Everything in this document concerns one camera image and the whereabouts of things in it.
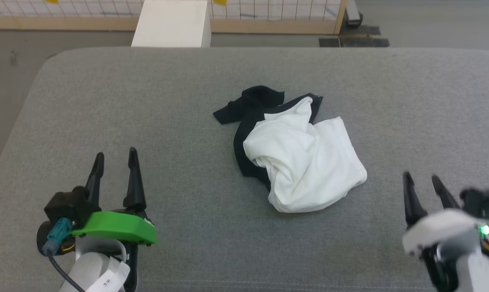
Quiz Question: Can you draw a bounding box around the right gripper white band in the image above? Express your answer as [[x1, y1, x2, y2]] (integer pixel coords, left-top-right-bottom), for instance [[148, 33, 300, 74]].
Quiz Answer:
[[402, 172, 485, 257]]

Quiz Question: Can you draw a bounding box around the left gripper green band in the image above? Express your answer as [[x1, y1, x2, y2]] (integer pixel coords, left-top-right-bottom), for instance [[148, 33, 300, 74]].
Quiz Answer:
[[71, 147, 157, 246]]

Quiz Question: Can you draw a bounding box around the white and black garment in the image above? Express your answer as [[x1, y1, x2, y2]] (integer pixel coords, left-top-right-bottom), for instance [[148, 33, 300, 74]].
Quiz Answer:
[[213, 86, 368, 213]]

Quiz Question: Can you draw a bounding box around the grey fabric sofa cushion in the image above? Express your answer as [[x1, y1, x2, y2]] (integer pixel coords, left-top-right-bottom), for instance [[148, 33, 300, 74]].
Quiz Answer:
[[0, 46, 489, 292]]

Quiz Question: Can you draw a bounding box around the white paper label tag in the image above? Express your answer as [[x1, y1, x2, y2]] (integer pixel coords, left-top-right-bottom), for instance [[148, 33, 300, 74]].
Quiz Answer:
[[86, 257, 131, 292]]

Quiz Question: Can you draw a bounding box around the white rectangular box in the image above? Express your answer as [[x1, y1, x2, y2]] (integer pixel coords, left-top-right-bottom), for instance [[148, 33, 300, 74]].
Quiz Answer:
[[131, 0, 212, 48]]

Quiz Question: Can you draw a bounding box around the large black floor mat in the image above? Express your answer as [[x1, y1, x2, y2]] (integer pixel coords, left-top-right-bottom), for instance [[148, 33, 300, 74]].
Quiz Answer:
[[319, 37, 390, 48]]

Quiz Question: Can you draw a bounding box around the small black floor mat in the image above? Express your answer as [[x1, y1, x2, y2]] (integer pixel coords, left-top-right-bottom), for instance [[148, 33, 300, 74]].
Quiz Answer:
[[339, 25, 381, 37]]

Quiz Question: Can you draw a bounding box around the grey black caster foot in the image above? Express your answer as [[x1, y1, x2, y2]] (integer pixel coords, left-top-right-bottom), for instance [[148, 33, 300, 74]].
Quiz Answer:
[[345, 0, 364, 28]]

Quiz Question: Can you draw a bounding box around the teal cable connector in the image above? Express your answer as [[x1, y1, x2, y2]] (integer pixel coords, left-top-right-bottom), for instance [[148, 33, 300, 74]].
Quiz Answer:
[[42, 218, 73, 256]]

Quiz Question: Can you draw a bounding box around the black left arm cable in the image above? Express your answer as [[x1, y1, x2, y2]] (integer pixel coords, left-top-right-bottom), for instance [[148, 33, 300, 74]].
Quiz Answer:
[[47, 251, 87, 292]]

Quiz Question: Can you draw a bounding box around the wooden framed wire grid fence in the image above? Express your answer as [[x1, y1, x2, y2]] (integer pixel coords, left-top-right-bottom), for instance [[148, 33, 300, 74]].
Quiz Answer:
[[0, 0, 348, 35]]

